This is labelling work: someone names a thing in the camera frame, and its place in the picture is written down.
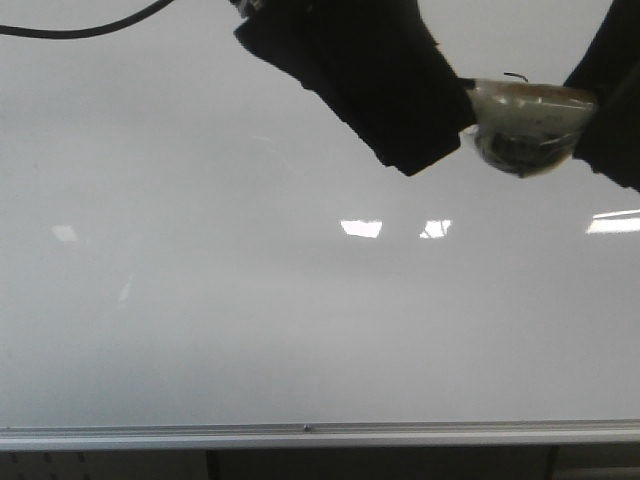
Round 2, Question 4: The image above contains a white whiteboard with aluminium frame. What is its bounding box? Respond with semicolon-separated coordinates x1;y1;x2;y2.
1;1;639;451

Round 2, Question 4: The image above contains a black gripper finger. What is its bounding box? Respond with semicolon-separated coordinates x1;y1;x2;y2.
233;1;475;176
564;1;639;191

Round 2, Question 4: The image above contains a black cable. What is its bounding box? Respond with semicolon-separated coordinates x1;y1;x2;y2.
0;0;176;40

